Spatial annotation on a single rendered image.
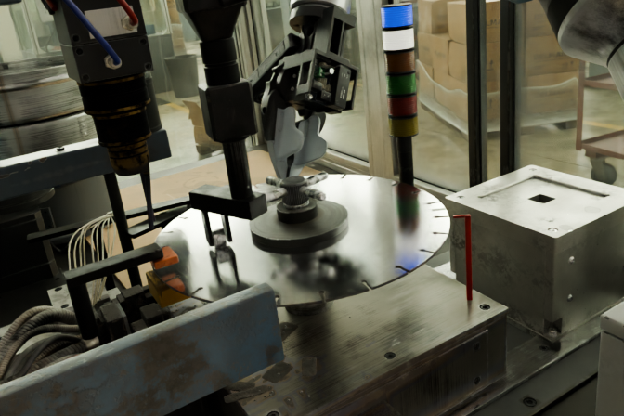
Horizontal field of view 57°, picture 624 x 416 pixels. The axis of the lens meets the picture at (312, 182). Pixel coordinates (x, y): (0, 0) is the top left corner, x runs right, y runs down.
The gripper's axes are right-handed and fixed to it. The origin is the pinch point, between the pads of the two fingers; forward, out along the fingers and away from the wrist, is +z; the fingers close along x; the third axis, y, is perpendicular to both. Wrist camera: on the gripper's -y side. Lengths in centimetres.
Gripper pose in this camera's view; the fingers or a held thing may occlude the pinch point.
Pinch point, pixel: (282, 175)
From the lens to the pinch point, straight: 71.1
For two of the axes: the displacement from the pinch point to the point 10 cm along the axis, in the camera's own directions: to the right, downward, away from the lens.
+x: 7.6, 2.0, 6.1
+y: 6.3, 0.0, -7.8
